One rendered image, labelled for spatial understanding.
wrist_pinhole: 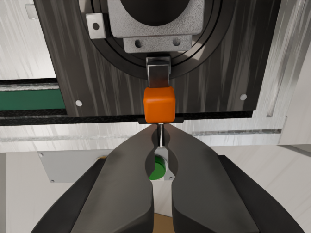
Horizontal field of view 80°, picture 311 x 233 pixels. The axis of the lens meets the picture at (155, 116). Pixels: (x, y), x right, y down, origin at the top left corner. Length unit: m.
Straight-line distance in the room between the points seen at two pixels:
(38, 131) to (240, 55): 0.28
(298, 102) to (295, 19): 0.20
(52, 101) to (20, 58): 0.08
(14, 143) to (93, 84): 0.16
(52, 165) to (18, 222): 0.40
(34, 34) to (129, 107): 0.16
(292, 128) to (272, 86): 0.20
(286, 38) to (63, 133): 0.30
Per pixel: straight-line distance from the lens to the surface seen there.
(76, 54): 0.23
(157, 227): 0.55
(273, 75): 0.27
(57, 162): 0.34
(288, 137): 0.47
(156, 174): 0.30
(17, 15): 0.32
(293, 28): 0.27
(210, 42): 0.20
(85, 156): 0.31
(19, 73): 0.34
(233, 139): 0.29
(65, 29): 0.23
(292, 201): 0.63
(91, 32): 0.19
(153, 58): 0.19
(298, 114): 0.45
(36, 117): 0.34
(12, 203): 0.66
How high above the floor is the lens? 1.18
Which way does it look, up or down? 62 degrees down
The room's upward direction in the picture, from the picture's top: 179 degrees counter-clockwise
